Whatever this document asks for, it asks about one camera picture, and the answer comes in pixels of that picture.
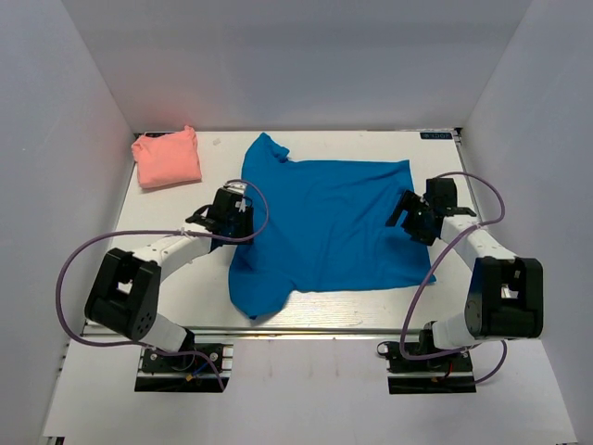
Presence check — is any folded pink t-shirt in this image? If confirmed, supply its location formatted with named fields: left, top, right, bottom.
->
left=131, top=125, right=202, bottom=190

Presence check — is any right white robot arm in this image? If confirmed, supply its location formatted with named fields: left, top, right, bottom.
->
left=386, top=173, right=544, bottom=370

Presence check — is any blue label sticker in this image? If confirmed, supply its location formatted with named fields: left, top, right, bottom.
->
left=420, top=132, right=453, bottom=140

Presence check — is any blue t-shirt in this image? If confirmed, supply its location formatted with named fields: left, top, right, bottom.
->
left=228, top=133, right=431, bottom=318

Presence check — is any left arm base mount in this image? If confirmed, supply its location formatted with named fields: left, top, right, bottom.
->
left=134, top=342, right=233, bottom=394

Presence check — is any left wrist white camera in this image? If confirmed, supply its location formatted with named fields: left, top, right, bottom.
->
left=224, top=182, right=246, bottom=212

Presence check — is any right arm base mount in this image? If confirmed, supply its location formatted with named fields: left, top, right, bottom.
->
left=376, top=341, right=476, bottom=395

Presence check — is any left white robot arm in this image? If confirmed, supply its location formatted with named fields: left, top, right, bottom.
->
left=84, top=182, right=254, bottom=370

